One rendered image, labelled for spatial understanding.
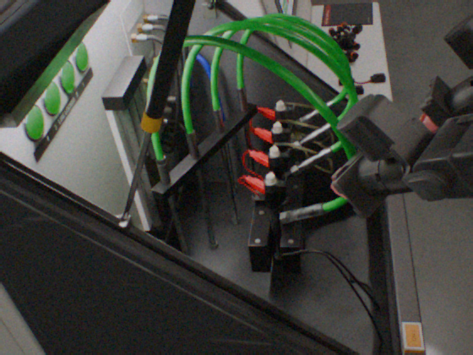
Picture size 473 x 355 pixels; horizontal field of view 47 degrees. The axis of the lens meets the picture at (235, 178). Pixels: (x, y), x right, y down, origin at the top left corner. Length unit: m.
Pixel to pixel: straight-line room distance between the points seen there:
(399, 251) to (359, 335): 0.18
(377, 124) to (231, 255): 0.70
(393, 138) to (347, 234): 0.67
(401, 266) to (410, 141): 0.47
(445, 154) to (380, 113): 0.09
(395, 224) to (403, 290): 0.16
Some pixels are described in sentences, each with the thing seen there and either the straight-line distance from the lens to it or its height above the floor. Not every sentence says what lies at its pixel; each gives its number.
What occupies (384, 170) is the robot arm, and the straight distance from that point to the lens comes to 0.68.
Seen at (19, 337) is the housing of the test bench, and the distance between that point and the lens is 0.89.
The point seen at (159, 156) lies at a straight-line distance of 1.00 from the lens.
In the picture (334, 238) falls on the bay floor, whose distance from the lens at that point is 1.27.
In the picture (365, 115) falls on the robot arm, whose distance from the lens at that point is 0.62.
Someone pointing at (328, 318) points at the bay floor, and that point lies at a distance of 1.13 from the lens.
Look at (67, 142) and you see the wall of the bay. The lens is 0.86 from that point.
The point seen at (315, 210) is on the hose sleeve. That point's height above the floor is 1.16.
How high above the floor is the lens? 1.76
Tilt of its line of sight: 40 degrees down
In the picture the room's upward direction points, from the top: 9 degrees counter-clockwise
